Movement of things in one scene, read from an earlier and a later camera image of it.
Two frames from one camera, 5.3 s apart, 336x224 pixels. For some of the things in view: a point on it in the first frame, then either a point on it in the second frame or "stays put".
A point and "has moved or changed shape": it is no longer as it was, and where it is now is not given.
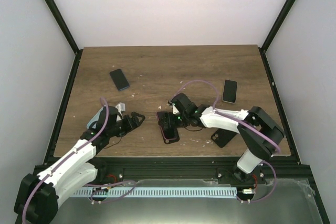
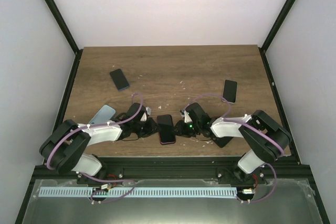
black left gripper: [131, 126] to [151, 129]
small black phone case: [222, 137] stays put
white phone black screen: [230, 91] stays put
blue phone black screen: [119, 79] stays put
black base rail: [114, 170] stays put
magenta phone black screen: [166, 120] has moved or changed shape
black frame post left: [60, 18] stays put
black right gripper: [167, 121] to [180, 130]
